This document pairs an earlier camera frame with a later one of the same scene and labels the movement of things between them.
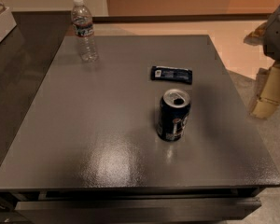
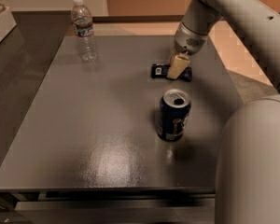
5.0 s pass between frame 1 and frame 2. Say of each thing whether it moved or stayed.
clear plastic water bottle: stayed
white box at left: stayed
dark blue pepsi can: stayed
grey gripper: moved
